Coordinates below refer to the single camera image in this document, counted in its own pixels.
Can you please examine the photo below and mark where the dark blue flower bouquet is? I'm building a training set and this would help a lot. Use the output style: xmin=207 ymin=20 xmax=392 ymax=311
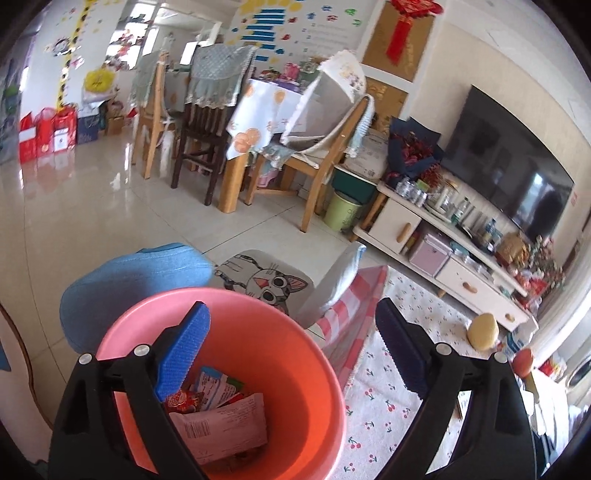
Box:
xmin=385 ymin=117 xmax=444 ymax=185

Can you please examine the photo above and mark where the white television cabinet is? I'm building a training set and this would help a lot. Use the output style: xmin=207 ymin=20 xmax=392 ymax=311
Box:
xmin=353 ymin=180 xmax=539 ymax=330

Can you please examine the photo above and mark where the wall poster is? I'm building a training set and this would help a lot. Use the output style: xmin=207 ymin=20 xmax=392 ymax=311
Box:
xmin=228 ymin=0 xmax=365 ymax=70

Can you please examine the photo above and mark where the yellow pear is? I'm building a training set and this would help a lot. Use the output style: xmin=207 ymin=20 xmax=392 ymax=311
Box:
xmin=467 ymin=313 xmax=500 ymax=350

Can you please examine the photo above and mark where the pink plastic bucket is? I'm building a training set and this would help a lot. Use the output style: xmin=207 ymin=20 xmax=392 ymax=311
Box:
xmin=95 ymin=287 xmax=347 ymax=480

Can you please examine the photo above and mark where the blue lace towel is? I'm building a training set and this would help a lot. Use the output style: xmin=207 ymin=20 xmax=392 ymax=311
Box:
xmin=346 ymin=97 xmax=376 ymax=158

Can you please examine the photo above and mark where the red apple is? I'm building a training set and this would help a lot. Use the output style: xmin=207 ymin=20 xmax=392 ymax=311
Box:
xmin=513 ymin=348 xmax=534 ymax=377

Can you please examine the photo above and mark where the red gift bag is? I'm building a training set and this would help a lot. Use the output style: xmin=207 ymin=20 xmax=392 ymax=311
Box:
xmin=53 ymin=107 xmax=77 ymax=151
xmin=36 ymin=107 xmax=57 ymax=156
xmin=19 ymin=113 xmax=38 ymax=163

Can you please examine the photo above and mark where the glass electric kettle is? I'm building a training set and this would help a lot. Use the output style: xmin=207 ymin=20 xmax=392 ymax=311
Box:
xmin=427 ymin=182 xmax=460 ymax=217

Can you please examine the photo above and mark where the pink storage box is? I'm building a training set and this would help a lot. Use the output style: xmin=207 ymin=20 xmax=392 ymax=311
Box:
xmin=409 ymin=232 xmax=453 ymax=278

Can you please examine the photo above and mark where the blue stool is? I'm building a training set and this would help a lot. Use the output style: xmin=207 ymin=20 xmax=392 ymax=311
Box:
xmin=60 ymin=243 xmax=215 ymax=354

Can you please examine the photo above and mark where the dark wooden chair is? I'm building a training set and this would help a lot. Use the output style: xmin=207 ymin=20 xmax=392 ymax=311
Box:
xmin=171 ymin=45 xmax=257 ymax=206

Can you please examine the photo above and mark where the red knot wall ornament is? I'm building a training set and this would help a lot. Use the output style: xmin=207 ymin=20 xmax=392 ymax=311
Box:
xmin=387 ymin=0 xmax=444 ymax=63

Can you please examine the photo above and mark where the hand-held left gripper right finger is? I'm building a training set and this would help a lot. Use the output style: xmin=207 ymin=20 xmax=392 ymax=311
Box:
xmin=375 ymin=298 xmax=539 ymax=480

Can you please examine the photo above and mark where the white milk bottle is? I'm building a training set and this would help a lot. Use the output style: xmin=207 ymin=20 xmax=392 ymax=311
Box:
xmin=501 ymin=330 xmax=527 ymax=358

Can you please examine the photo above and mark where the light wooden chair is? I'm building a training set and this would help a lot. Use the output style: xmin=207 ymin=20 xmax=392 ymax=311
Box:
xmin=131 ymin=51 xmax=178 ymax=181
xmin=245 ymin=95 xmax=375 ymax=234

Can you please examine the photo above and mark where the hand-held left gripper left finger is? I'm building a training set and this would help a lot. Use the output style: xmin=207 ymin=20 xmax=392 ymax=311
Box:
xmin=48 ymin=301 xmax=212 ymax=480

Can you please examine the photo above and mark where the pale green wastebasket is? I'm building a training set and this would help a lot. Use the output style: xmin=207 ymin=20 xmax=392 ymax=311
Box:
xmin=323 ymin=190 xmax=363 ymax=232

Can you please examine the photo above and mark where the dried flower bunch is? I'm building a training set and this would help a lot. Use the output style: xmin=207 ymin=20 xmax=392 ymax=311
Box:
xmin=526 ymin=235 xmax=565 ymax=280

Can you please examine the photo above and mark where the black television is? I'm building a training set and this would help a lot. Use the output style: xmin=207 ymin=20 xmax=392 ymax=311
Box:
xmin=441 ymin=84 xmax=575 ymax=238

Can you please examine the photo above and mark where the white printed chair cover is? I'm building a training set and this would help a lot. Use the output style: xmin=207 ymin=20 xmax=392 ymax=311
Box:
xmin=281 ymin=50 xmax=368 ymax=153

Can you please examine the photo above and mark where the white sack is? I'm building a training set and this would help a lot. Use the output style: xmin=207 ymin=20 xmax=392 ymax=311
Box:
xmin=344 ymin=129 xmax=391 ymax=181

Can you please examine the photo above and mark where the blue lace chair cover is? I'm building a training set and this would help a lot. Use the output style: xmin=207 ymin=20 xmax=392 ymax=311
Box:
xmin=187 ymin=45 xmax=257 ymax=109

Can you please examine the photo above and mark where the pink checked cloth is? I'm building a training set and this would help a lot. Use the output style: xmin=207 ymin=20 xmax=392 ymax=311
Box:
xmin=314 ymin=265 xmax=389 ymax=388

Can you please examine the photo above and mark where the golden ornament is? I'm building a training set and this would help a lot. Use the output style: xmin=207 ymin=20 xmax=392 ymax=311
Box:
xmin=496 ymin=233 xmax=527 ymax=265

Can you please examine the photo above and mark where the cherry print tablecloth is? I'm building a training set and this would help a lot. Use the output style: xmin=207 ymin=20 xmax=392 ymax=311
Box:
xmin=330 ymin=265 xmax=573 ymax=480

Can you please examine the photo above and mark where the white wipes packet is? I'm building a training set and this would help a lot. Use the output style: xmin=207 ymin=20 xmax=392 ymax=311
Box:
xmin=170 ymin=393 xmax=269 ymax=464

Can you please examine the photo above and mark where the dark green storage box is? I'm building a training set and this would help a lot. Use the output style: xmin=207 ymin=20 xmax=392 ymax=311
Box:
xmin=332 ymin=166 xmax=379 ymax=204

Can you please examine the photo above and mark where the blue gift bag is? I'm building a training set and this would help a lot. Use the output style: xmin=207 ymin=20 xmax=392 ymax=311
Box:
xmin=76 ymin=108 xmax=103 ymax=145

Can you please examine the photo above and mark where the cat print seat cushion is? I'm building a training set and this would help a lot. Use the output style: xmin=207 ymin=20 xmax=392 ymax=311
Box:
xmin=213 ymin=250 xmax=315 ymax=319

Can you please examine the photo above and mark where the orange print table cover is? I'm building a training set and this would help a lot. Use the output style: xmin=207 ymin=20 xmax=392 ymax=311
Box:
xmin=226 ymin=78 xmax=315 ymax=162

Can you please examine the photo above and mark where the row of silver cans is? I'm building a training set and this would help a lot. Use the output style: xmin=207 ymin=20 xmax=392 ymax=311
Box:
xmin=397 ymin=178 xmax=428 ymax=204

